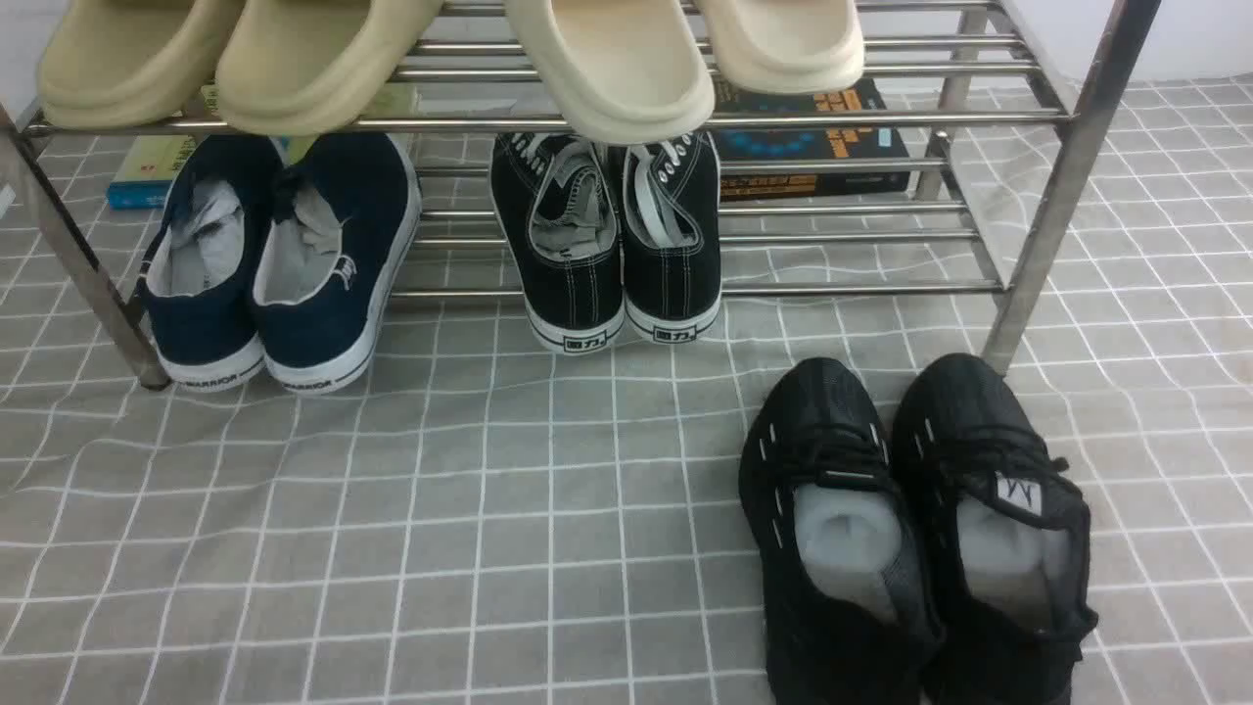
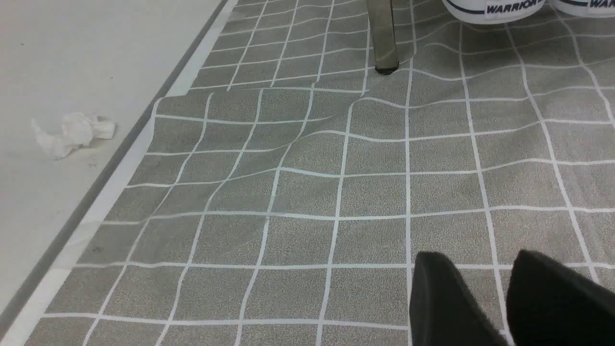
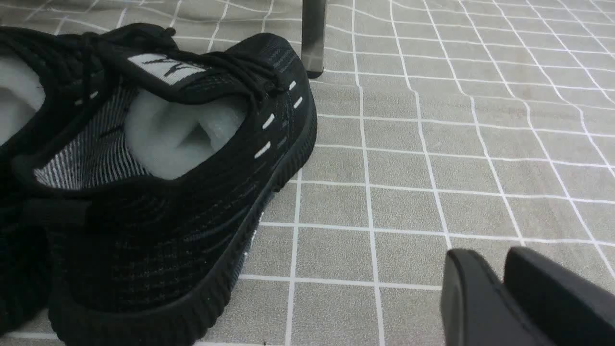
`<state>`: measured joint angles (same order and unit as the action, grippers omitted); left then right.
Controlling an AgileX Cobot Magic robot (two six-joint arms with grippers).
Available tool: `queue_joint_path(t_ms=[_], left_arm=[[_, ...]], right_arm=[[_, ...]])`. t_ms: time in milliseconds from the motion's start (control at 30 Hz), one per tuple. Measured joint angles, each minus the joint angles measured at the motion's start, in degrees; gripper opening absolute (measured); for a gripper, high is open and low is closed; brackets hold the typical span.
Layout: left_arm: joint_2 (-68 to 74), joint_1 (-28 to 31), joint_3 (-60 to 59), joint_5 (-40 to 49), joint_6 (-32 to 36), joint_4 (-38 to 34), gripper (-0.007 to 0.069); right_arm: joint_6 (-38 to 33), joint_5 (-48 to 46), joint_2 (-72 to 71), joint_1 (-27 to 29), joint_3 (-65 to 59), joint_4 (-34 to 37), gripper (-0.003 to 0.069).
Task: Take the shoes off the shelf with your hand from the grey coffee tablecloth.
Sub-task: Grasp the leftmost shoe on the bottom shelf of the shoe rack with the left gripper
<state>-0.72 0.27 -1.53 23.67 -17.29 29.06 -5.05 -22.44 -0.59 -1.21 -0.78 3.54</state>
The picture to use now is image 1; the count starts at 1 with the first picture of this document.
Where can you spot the navy canvas shoe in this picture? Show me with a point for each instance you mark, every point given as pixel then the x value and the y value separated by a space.
pixel 195 281
pixel 342 221

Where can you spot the stainless steel shoe rack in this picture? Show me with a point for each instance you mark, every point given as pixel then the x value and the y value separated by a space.
pixel 990 39

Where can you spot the black canvas sneaker right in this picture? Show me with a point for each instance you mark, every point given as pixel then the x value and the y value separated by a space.
pixel 668 197

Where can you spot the black canvas sneaker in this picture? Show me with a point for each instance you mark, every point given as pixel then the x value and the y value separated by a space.
pixel 552 200
pixel 668 197

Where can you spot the black canvas sneaker left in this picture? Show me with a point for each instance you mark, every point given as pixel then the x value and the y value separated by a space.
pixel 552 200

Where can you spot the grey checked floor cloth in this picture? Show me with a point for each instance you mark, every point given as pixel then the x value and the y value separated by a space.
pixel 480 522

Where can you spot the cream slipper centre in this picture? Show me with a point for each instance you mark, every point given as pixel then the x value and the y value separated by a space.
pixel 620 72

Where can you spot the cream slipper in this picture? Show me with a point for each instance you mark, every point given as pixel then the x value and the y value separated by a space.
pixel 786 47
pixel 620 72

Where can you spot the black orange book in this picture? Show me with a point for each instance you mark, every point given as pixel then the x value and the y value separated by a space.
pixel 839 145

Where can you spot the cream slipper right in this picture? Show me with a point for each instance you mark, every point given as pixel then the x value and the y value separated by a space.
pixel 786 47

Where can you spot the black mesh sneaker left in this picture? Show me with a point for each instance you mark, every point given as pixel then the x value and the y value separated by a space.
pixel 849 617

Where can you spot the black mesh sneaker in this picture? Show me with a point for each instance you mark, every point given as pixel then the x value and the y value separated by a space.
pixel 849 617
pixel 1006 538

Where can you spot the black mesh sneaker right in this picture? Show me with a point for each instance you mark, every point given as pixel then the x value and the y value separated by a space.
pixel 1006 538

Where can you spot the tan slipper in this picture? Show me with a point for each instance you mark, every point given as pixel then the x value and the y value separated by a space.
pixel 124 63
pixel 310 67

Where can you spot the green blue book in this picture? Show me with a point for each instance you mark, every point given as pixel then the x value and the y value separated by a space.
pixel 153 161

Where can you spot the tan slipper far left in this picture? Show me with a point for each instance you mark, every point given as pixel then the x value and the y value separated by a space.
pixel 124 63

